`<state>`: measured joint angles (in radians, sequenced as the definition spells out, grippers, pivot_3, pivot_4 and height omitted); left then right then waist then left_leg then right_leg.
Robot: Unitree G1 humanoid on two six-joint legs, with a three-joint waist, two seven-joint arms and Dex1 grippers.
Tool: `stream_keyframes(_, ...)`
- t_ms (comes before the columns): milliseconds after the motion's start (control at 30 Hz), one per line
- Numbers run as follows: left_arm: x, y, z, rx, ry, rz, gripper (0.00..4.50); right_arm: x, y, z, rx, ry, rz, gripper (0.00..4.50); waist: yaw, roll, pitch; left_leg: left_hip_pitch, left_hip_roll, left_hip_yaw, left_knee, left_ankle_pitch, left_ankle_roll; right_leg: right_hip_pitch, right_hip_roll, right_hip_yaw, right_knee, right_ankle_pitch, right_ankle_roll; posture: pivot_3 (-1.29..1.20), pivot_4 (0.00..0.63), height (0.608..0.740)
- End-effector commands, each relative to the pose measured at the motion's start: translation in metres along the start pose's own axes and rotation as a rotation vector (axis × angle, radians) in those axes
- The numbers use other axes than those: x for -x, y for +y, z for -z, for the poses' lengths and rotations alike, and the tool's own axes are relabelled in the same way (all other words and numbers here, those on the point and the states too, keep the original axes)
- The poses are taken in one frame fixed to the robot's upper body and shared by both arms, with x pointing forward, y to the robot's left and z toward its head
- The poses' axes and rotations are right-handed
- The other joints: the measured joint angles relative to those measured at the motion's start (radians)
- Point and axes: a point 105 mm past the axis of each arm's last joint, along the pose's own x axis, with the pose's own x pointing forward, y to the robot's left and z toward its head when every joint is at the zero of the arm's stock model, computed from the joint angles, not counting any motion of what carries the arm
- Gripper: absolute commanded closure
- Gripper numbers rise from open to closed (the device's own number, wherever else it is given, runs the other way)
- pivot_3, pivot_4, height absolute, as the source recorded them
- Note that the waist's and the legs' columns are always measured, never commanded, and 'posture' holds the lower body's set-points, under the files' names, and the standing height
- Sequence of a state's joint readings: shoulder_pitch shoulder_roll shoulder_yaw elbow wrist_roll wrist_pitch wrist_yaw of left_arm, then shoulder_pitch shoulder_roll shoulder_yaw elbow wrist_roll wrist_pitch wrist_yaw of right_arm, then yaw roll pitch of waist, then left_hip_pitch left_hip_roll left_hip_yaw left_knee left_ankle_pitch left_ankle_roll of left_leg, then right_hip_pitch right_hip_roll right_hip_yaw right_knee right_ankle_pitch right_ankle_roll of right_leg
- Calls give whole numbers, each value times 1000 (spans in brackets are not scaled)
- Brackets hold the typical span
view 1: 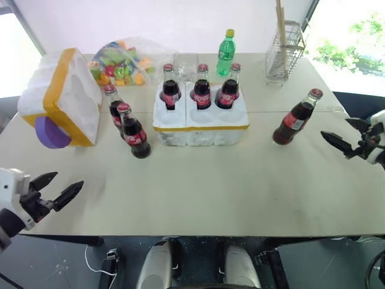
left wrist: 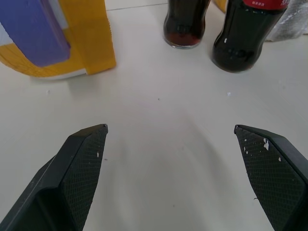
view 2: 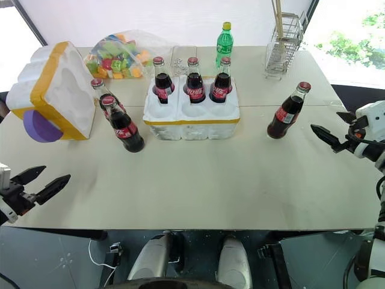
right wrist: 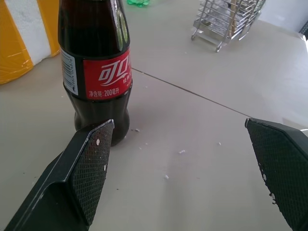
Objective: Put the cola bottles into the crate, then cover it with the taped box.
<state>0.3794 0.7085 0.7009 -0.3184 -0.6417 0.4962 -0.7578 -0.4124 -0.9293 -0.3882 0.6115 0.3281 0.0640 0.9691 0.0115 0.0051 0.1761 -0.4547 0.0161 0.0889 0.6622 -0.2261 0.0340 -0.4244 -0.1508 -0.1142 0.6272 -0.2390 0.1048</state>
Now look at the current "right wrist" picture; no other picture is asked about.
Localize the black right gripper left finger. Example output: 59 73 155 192
4 119 115 231

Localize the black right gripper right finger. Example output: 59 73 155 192
244 117 308 231

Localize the cola bottle with red label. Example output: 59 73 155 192
57 0 133 147

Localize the yellow and white package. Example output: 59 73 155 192
0 0 61 85

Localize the wooden stick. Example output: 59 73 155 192
229 0 237 39

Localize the green plastic object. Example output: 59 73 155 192
127 0 150 7

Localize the metal wire rack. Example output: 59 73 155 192
191 0 267 53

